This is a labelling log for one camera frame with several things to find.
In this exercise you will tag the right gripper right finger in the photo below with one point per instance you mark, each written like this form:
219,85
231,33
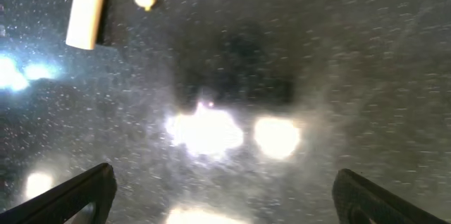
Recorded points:
366,201

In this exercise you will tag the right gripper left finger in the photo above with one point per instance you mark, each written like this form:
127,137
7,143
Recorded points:
84,192

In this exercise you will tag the white shelf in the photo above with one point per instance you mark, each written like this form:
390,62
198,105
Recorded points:
87,7

